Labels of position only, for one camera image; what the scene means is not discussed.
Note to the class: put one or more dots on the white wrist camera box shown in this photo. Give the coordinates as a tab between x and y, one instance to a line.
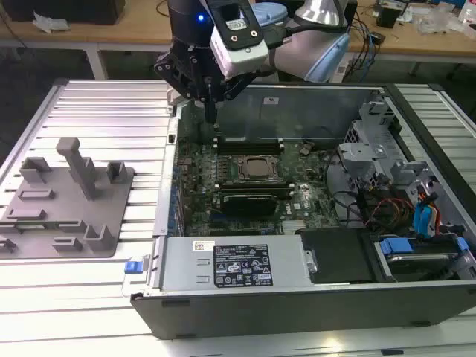
238	41

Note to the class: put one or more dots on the grey power supply unit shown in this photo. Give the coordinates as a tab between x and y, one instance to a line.
186	267

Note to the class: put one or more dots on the silver chipset heatsink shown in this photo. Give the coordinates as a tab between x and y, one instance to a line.
295	225

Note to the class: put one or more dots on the black plastic shroud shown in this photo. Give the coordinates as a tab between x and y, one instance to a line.
334	256

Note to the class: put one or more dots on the grey case hinge clip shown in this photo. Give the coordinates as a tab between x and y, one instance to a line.
175	98

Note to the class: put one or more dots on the white crumpled paper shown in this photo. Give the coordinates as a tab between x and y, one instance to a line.
50	21

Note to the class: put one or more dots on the black open PC case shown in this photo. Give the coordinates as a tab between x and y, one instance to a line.
260	316

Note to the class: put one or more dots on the black graphics card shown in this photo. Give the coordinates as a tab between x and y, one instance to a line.
249	206

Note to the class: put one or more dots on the wooden desk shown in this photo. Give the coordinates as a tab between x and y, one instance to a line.
111	35

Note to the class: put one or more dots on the silver CPU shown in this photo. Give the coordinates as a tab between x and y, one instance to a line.
257	167

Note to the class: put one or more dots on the clear plastic bags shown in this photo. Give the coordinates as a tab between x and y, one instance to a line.
439	20

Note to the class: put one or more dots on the round coin battery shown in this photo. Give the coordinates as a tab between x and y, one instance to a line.
305	149

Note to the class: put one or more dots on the black box on desk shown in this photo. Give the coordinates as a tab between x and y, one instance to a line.
74	9

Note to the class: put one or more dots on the hard disk in blue carrier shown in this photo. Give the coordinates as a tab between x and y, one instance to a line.
413	256

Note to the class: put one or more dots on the green motherboard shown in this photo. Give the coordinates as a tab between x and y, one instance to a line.
201	167

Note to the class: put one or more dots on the grey parts rack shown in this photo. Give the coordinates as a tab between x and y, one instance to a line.
67	212

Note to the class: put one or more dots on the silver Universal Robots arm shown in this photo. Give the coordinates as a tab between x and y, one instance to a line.
297	56

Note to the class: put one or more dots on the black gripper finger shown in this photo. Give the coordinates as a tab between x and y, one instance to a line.
238	83
169	68

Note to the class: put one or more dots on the blue case latch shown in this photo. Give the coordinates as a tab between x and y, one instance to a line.
134	267

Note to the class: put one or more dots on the grey metal drive cage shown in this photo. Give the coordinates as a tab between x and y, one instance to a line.
366	148

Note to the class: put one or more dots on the black RAM slot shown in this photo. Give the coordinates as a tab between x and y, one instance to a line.
253	184
247	150
256	192
247	141

